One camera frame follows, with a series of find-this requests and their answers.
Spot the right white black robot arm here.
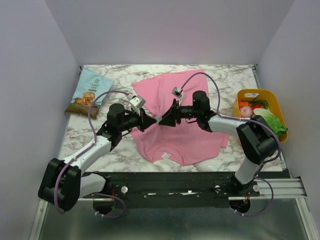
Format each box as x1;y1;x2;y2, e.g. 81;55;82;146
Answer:
158;90;281;196

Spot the purple onion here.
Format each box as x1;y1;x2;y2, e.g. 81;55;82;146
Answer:
239;105;254;118

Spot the aluminium frame rail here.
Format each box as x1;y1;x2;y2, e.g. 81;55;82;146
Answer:
78;174;307;200

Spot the pink t-shirt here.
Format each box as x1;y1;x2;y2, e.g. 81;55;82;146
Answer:
131;69;230;166

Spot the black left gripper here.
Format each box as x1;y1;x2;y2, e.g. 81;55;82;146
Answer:
118;107;157;133

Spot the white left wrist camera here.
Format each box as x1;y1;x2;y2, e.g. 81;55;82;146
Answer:
127;93;146;116

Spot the blue chips bag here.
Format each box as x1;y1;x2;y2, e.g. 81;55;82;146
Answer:
65;67;115;116

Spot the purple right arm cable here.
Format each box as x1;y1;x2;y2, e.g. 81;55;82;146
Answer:
178;72;283;217

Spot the green lettuce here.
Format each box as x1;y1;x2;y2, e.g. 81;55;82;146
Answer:
253;108;288;138

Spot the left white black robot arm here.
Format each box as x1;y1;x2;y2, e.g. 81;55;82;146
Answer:
38;103;157;214

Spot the yellow plastic basket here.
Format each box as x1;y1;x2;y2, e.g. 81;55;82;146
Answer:
233;89;289;145

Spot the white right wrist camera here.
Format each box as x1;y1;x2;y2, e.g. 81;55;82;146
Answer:
172;86;184;106

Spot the red pepper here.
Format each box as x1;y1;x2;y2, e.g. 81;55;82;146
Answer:
251;103;263;110

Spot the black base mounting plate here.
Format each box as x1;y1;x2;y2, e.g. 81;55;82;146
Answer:
84;172;290;214

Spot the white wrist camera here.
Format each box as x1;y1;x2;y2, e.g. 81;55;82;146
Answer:
127;93;146;116
172;86;184;106

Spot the small orange pumpkin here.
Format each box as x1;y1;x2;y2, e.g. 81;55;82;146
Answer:
238;100;251;109

